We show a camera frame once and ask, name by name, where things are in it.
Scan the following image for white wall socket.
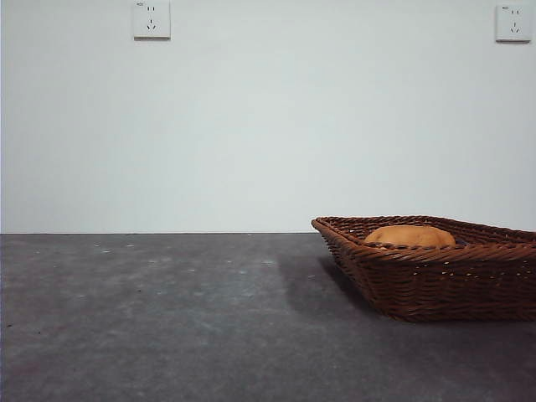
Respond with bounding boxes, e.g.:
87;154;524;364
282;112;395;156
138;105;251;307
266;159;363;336
495;4;533;44
132;0;172;41

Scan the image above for brown woven wicker basket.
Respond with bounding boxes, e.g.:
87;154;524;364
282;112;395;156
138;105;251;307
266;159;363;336
310;214;536;323

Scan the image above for brown potato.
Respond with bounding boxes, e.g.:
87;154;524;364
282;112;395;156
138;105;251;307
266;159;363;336
363;224;457;248

